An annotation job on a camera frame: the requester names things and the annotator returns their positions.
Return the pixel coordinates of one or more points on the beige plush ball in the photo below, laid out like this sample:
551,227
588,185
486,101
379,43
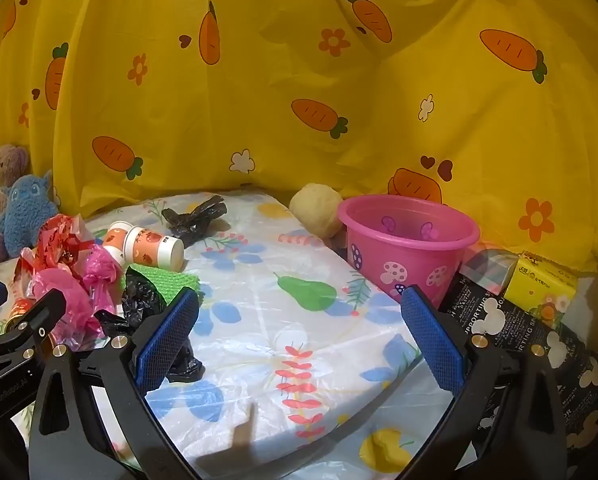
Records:
314,210

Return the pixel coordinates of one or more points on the small red gold packet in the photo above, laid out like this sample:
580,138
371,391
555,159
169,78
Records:
18,312

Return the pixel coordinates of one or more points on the pink mushroom print bucket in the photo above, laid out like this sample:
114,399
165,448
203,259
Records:
379,255

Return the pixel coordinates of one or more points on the black plastic bag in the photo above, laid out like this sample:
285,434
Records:
189,225
141,295

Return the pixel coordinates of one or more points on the small orange white paper cup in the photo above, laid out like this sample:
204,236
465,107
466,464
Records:
114,240

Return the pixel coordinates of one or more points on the blue plush toy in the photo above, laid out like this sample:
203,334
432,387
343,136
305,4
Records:
26,215

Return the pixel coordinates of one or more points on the yellow tissue pack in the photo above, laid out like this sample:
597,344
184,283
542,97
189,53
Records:
529,280

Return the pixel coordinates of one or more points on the pink plastic bag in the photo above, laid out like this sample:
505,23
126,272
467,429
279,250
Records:
74,305

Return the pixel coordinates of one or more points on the rainbow striped box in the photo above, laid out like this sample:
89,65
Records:
489,270

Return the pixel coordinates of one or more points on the floral plastic table sheet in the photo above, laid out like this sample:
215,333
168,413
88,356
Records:
239,310

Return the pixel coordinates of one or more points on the purple teddy bear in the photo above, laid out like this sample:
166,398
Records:
4,170

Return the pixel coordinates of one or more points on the red plastic wrapper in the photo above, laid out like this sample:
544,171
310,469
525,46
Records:
61,245

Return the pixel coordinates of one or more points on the black mouse print cloth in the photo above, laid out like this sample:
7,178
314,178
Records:
524,330

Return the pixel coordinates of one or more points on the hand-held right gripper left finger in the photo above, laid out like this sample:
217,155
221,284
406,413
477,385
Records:
166,340

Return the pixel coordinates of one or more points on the yellow carrot print curtain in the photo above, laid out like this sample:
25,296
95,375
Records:
259,85

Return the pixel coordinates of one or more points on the apple print paper cup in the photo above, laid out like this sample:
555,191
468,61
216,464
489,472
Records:
151,247

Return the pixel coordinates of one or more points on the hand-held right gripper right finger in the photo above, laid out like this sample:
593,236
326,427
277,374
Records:
431,340

